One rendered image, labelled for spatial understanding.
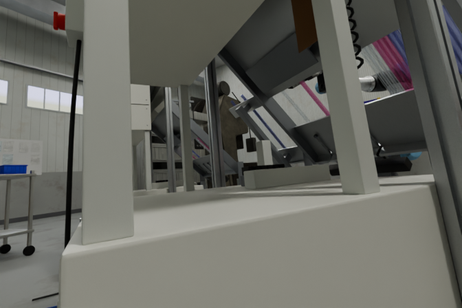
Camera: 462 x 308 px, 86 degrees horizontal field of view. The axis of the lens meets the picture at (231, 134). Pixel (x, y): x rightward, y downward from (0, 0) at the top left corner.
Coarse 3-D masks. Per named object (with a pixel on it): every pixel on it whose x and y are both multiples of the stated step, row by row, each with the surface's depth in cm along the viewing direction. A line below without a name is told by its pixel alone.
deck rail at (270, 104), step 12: (228, 60) 105; (240, 72) 106; (252, 84) 108; (264, 96) 110; (264, 108) 111; (276, 108) 112; (276, 120) 112; (288, 120) 114; (288, 132) 113; (300, 144) 114; (312, 156) 116
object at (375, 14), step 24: (288, 0) 75; (360, 0) 64; (384, 0) 61; (264, 24) 86; (288, 24) 80; (360, 24) 67; (384, 24) 64; (240, 48) 100; (264, 48) 93; (288, 48) 82; (312, 48) 81; (264, 72) 96; (288, 72) 89; (312, 72) 88
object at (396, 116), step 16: (400, 96) 75; (368, 112) 85; (384, 112) 82; (400, 112) 78; (416, 112) 75; (304, 128) 111; (320, 128) 104; (368, 128) 90; (384, 128) 86; (400, 128) 82; (416, 128) 79; (320, 144) 112; (384, 144) 91
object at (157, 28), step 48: (96, 0) 18; (144, 0) 48; (192, 0) 49; (240, 0) 50; (336, 0) 32; (96, 48) 18; (144, 48) 64; (192, 48) 67; (336, 48) 31; (96, 96) 17; (336, 96) 31; (96, 144) 16; (336, 144) 31; (96, 192) 16; (96, 240) 15
